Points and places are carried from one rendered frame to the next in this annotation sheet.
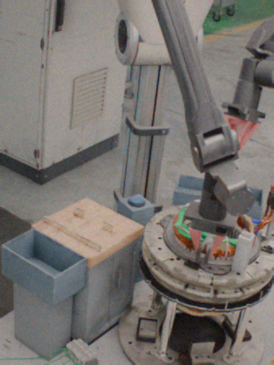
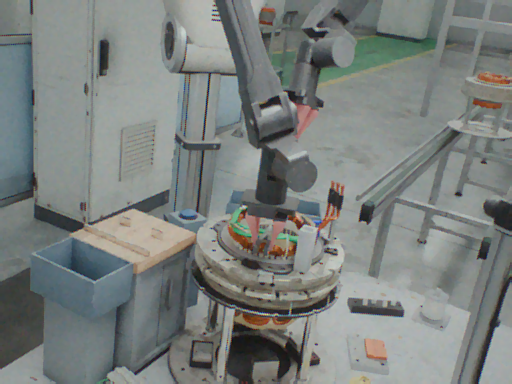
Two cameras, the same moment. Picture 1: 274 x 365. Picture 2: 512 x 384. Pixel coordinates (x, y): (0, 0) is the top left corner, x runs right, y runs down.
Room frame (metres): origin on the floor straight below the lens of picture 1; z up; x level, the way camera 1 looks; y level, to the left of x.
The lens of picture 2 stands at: (0.06, -0.02, 1.67)
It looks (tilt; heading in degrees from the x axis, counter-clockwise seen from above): 21 degrees down; 355
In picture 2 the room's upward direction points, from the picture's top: 8 degrees clockwise
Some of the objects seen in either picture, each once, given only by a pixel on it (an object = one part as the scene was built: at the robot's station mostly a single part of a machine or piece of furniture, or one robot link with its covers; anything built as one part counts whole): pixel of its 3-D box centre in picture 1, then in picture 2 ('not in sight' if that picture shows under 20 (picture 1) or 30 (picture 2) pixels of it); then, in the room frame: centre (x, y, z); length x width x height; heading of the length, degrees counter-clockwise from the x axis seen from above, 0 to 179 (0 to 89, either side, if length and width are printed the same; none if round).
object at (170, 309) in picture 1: (168, 325); (225, 341); (1.14, -0.11, 0.91); 0.02 x 0.02 x 0.21
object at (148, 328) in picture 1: (148, 327); (203, 350); (1.21, -0.07, 0.83); 0.05 x 0.04 x 0.02; 179
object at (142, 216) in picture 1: (131, 241); (183, 260); (1.48, -0.01, 0.91); 0.07 x 0.07 x 0.25; 38
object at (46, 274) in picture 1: (42, 300); (80, 319); (1.15, 0.19, 0.92); 0.17 x 0.11 x 0.28; 56
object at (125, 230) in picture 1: (87, 230); (135, 238); (1.28, 0.10, 1.05); 0.20 x 0.19 x 0.02; 146
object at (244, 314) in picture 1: (240, 325); (307, 341); (1.16, -0.29, 0.91); 0.02 x 0.02 x 0.21
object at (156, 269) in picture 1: (168, 276); (224, 279); (1.13, -0.09, 1.05); 0.09 x 0.04 x 0.01; 61
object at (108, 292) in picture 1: (84, 277); (131, 294); (1.28, 0.10, 0.91); 0.19 x 0.19 x 0.26; 56
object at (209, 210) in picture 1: (214, 205); (271, 189); (1.08, -0.15, 1.28); 0.10 x 0.07 x 0.07; 76
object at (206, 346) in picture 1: (202, 351); (265, 373); (1.12, -0.21, 0.85); 0.06 x 0.04 x 0.05; 103
